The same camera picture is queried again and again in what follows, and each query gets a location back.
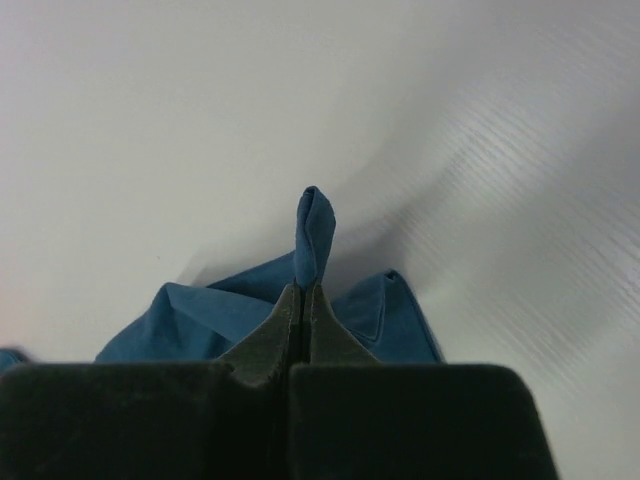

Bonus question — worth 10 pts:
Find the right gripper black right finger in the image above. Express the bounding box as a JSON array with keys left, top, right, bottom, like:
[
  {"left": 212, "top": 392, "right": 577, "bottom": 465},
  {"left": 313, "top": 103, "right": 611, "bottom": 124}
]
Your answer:
[{"left": 303, "top": 283, "right": 380, "bottom": 364}]

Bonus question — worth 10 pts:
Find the teal blue t shirt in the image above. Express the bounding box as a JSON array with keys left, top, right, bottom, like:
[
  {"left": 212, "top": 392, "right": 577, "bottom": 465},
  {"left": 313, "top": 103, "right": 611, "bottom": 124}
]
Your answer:
[{"left": 0, "top": 185, "right": 446, "bottom": 374}]

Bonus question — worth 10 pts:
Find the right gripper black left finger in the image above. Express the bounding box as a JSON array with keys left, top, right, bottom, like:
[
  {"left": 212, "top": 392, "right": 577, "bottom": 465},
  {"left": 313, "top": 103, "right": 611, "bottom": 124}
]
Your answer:
[{"left": 216, "top": 283, "right": 303, "bottom": 388}]

